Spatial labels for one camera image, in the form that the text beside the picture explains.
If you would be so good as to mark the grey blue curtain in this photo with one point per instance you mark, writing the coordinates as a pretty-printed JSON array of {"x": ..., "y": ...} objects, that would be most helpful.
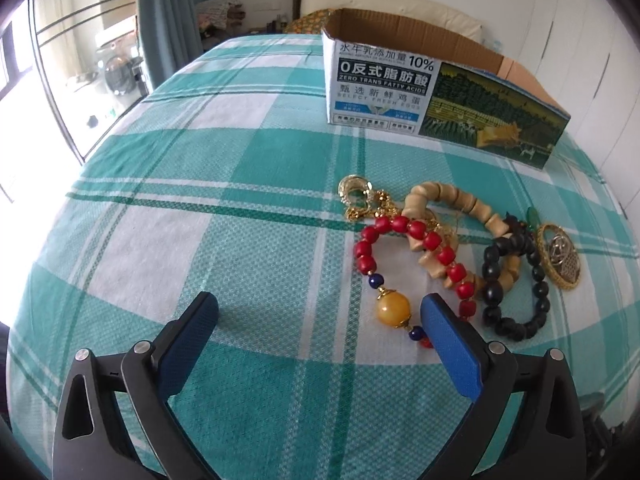
[{"x": 165, "y": 20}]

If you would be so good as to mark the printed cardboard box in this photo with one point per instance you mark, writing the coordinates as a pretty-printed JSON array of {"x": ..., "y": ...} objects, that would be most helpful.
[{"x": 380, "y": 85}]

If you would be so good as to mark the pile of folded clothes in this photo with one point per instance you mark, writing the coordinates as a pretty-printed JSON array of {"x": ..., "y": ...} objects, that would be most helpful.
[{"x": 220, "y": 15}]

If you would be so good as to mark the sliding glass door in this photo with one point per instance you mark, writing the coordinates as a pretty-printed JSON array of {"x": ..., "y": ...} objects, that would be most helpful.
[{"x": 55, "y": 60}]

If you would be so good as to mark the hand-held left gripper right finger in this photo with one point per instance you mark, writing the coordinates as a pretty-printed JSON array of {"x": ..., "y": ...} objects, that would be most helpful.
[{"x": 450, "y": 345}]

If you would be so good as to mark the orange patterned pillow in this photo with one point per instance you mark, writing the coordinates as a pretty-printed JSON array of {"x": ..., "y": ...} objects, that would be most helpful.
[{"x": 310, "y": 22}]

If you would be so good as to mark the white wardrobe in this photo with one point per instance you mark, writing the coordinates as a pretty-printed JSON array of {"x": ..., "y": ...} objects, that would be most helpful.
[{"x": 590, "y": 60}]

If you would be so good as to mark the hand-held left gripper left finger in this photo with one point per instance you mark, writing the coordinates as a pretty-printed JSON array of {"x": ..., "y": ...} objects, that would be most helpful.
[{"x": 192, "y": 340}]

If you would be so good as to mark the silver pendant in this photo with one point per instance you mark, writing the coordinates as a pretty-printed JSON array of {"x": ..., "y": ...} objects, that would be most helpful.
[{"x": 565, "y": 260}]

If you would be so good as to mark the washing machine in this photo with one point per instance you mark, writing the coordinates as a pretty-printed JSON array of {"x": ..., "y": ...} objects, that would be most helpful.
[{"x": 120, "y": 75}]

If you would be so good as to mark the dark headboard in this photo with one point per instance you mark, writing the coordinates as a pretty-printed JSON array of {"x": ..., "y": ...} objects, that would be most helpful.
[{"x": 297, "y": 2}]

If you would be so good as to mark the gold woven bangle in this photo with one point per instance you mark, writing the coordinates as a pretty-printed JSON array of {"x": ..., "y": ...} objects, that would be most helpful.
[{"x": 556, "y": 277}]

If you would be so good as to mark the teal white plaid bed sheet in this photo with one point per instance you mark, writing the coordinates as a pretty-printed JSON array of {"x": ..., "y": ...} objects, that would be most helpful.
[{"x": 200, "y": 185}]

